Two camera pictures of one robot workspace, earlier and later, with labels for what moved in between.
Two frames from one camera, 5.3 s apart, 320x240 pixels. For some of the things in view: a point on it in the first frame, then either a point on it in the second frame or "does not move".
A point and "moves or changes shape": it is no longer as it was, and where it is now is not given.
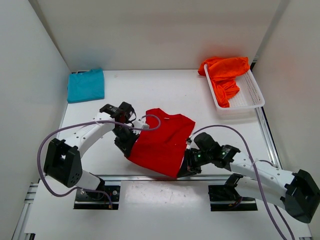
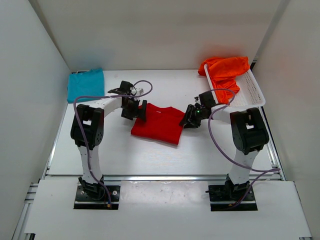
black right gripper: [189, 166] to [189, 116]
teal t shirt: [86, 86] does not move
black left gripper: [124, 144] to [136, 110]
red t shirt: [162, 151] moves or changes shape
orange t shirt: [222, 73] does not move
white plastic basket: [245, 104] does not move
